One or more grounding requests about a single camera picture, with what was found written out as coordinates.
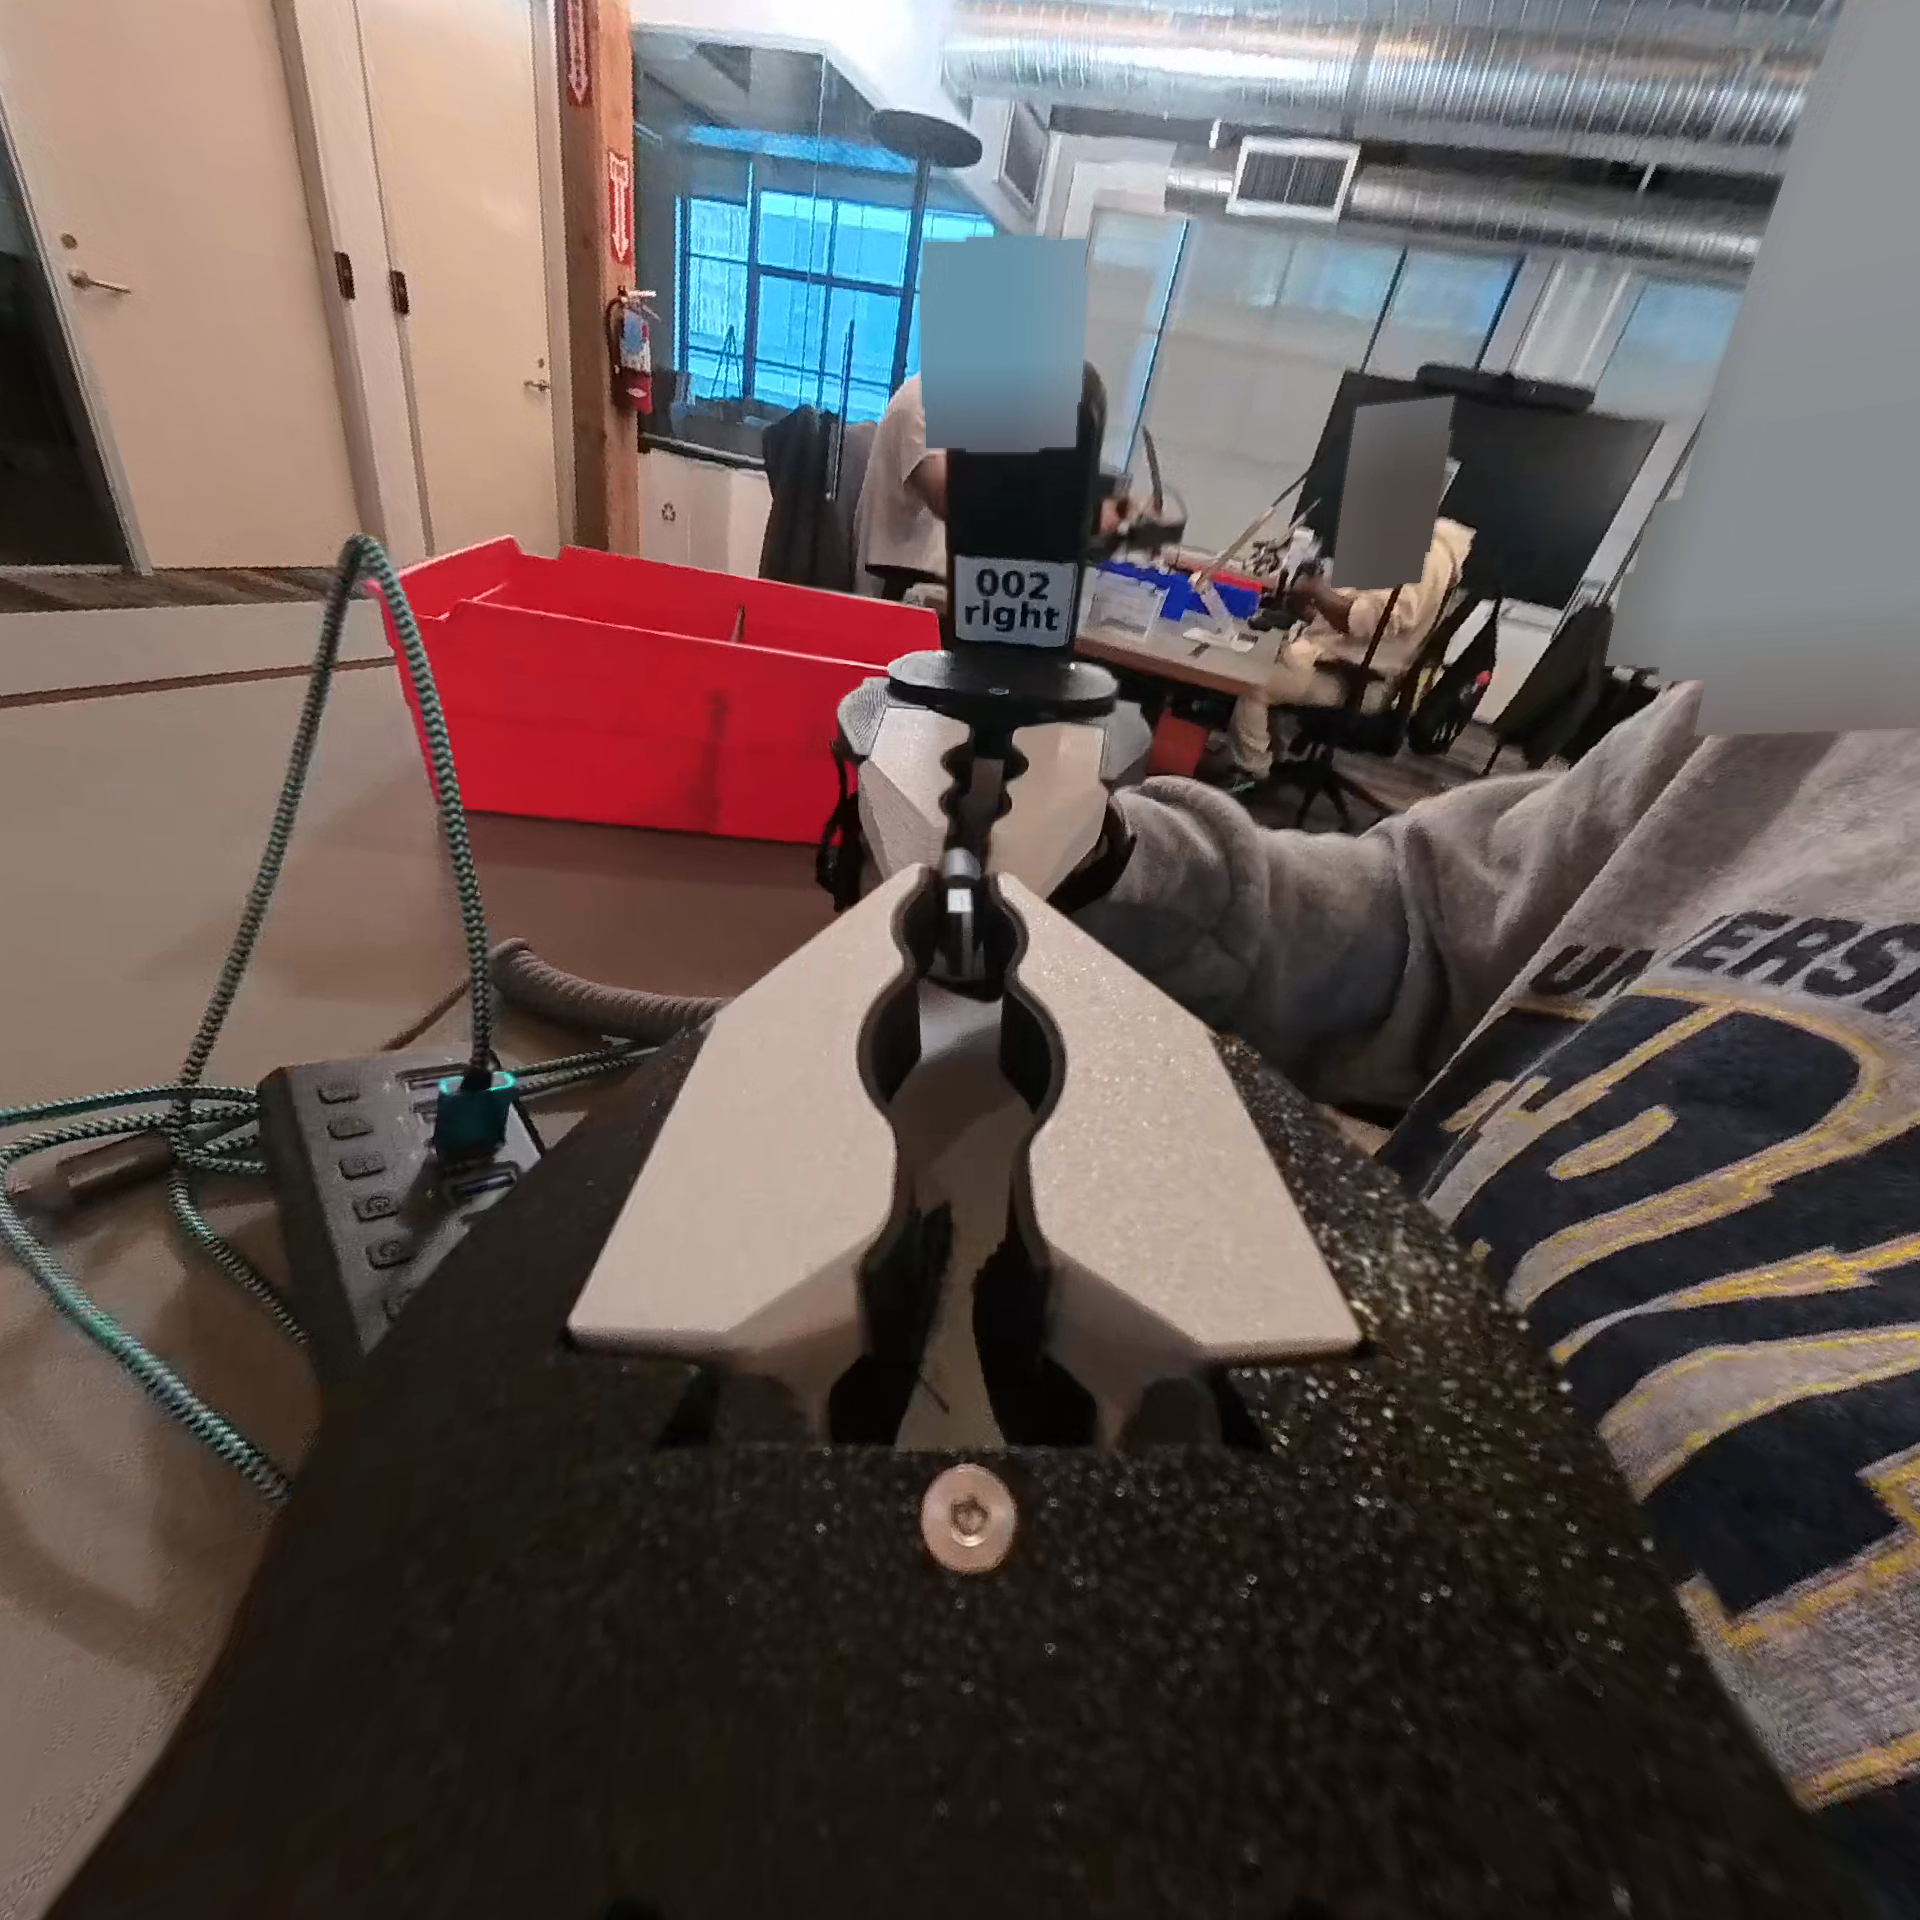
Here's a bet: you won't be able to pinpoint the grey usb cable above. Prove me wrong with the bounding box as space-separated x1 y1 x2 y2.
492 843 991 1047

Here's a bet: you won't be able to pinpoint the black chair with jacket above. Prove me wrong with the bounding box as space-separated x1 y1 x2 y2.
755 402 880 595

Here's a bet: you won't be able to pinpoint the black monitor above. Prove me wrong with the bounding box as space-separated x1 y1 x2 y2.
1295 363 1670 616

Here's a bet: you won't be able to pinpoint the red fire extinguisher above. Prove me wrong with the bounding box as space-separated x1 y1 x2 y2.
606 286 664 419

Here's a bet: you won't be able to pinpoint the red plastic bin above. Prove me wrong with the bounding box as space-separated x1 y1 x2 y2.
368 539 944 846

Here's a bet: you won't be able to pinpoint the wooden post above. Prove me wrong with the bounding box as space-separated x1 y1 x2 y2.
550 0 647 559

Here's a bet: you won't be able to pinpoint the large paned window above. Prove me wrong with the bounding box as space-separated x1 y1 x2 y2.
678 184 1003 425

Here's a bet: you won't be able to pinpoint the white recycling cabinet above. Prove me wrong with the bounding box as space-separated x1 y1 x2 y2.
637 440 774 585

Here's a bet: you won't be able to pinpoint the person's right forearm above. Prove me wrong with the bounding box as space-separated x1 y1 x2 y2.
1110 681 1711 1105

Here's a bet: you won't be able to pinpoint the white duct vent grille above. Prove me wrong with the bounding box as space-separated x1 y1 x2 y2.
1223 136 1363 226

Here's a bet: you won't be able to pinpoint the person's grey printed sweatshirt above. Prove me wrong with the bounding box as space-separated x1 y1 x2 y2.
1381 728 1920 1825

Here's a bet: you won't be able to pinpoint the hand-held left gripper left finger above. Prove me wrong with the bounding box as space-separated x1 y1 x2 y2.
566 867 924 1426

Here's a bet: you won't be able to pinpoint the green braided usb cable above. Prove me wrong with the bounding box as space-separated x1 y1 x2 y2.
0 536 670 1505

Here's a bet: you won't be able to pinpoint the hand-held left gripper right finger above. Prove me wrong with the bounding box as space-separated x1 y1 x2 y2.
982 873 1364 1424

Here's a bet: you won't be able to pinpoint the black floor lamp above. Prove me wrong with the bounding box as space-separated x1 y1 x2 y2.
865 108 988 415

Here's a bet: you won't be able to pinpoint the white double door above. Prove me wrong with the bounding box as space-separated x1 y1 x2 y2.
277 0 577 560

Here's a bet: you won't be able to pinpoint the blue storage bin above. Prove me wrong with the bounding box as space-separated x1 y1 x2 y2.
1084 559 1263 630

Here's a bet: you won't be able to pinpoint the black multiport usb hub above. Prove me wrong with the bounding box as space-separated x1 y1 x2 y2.
256 1047 707 1391

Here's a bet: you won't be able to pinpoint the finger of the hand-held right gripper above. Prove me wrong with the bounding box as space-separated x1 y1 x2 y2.
855 710 980 904
988 718 1127 904

